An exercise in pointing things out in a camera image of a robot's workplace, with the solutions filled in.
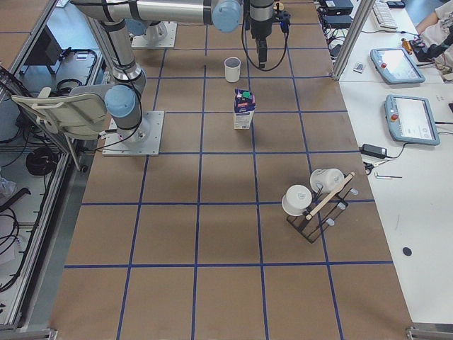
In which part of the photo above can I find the far teach pendant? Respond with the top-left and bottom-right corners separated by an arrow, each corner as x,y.
370,47 -> 425,84

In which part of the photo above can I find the white cup on rack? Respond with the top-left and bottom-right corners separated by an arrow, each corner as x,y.
282,184 -> 312,217
310,169 -> 344,193

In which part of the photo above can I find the near teach pendant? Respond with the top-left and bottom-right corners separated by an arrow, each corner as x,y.
384,95 -> 440,145

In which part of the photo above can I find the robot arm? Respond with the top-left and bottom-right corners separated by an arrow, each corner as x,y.
72,1 -> 242,87
130,22 -> 228,71

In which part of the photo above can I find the teach pendant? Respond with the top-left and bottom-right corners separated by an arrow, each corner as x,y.
370,47 -> 425,84
384,95 -> 440,145

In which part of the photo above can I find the black wire cup rack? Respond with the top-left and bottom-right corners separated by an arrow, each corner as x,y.
286,172 -> 358,244

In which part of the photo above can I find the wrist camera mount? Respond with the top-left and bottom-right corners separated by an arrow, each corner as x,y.
273,10 -> 291,34

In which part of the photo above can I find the grey office chair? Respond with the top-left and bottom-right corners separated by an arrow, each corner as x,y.
11,84 -> 113,140

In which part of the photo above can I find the white HOME mug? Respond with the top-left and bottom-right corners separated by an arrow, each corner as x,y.
224,57 -> 241,83

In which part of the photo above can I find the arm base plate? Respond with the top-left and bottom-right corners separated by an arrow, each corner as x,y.
132,21 -> 178,50
102,110 -> 164,157

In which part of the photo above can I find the aluminium frame post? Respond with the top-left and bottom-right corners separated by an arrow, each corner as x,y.
331,0 -> 374,81

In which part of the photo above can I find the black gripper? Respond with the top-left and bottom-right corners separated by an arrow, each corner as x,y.
250,19 -> 273,68

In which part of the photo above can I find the black power adapter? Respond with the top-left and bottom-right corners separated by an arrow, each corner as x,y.
359,144 -> 387,159

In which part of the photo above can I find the blue white milk carton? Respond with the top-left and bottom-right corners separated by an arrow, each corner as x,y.
234,89 -> 256,130

